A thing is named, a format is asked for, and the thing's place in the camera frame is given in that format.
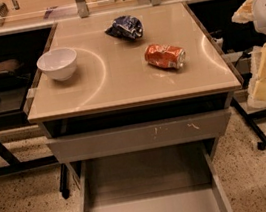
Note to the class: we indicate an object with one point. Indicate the red coke can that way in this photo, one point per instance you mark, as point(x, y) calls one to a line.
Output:
point(165, 56)

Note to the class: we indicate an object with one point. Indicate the grey drawer cabinet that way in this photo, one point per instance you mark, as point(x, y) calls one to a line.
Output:
point(114, 86)

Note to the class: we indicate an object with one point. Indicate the open grey middle drawer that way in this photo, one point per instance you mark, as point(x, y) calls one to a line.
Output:
point(178, 178)

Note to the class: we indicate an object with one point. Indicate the closed grey top drawer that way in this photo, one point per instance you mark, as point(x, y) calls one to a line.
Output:
point(140, 137)

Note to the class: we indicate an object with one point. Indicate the blue crumpled chip bag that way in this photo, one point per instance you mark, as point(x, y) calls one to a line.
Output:
point(126, 27)

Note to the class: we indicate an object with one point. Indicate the white bowl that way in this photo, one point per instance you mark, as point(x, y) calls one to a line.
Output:
point(58, 64)

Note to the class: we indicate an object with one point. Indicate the black table leg frame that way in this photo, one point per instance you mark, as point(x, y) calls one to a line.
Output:
point(251, 120)

